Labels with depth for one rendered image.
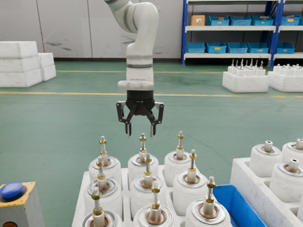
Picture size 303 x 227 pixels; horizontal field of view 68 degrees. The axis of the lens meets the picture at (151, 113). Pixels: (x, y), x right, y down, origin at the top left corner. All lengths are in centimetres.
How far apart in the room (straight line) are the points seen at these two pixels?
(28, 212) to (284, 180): 64
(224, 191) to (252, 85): 204
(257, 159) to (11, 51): 290
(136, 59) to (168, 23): 503
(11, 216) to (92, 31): 548
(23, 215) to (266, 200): 63
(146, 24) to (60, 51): 565
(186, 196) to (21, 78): 284
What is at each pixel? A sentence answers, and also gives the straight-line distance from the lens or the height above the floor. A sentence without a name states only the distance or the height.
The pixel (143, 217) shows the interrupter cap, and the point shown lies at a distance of 53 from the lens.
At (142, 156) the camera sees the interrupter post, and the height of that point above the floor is 27.
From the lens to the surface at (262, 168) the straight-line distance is 85.
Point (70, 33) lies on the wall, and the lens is 605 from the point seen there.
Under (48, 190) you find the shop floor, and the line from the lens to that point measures 109.
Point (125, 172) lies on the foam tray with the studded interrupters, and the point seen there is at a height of 18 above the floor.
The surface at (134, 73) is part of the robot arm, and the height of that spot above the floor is 53.
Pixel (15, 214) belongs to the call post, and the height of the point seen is 29.
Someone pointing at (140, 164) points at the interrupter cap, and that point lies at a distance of 69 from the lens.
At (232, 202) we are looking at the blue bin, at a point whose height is 6.
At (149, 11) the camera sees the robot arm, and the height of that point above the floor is 67.
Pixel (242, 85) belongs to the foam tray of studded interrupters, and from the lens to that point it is 275.
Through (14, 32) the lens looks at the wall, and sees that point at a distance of 669.
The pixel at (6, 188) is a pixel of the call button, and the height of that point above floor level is 33.
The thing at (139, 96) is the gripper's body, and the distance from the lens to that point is 60.
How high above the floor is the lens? 62
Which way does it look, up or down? 19 degrees down
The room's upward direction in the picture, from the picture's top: straight up
